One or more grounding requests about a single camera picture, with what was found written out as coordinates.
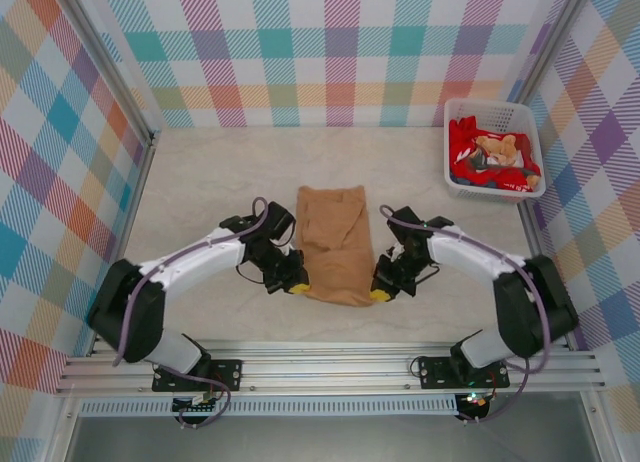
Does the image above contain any grey metal panel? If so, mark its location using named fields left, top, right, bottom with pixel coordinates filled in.
left=64, top=415, right=601, bottom=462

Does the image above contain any controller circuit board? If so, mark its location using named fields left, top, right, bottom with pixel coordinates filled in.
left=458, top=391, right=494, bottom=419
left=172, top=394, right=219, bottom=416

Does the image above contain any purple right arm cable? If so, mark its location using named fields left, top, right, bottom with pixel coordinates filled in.
left=379, top=204, right=553, bottom=426

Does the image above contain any aluminium frame post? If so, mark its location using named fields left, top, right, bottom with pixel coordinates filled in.
left=509, top=0, right=597, bottom=108
left=59, top=0, right=162, bottom=144

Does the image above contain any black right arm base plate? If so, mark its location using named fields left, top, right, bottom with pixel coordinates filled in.
left=417, top=354, right=511, bottom=391

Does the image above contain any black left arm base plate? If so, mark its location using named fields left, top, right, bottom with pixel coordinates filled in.
left=152, top=357, right=244, bottom=394

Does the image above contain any white plastic basket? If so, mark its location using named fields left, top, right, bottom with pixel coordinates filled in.
left=443, top=97, right=546, bottom=201

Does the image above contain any right controller circuit board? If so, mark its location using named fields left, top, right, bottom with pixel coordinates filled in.
left=458, top=391, right=494, bottom=419

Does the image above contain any red t-shirt with bear print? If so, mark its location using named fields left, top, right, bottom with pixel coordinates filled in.
left=447, top=115, right=542, bottom=192

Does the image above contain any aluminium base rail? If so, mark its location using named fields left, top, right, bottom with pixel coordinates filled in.
left=54, top=335, right=605, bottom=396

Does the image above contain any white slotted cable duct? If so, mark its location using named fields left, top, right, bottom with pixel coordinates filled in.
left=79, top=399, right=459, bottom=417

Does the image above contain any left controller circuit board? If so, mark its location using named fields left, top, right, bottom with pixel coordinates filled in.
left=172, top=394, right=219, bottom=416

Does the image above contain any tan t-shirt with cartoon print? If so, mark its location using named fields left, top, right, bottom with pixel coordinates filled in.
left=295, top=183, right=376, bottom=309

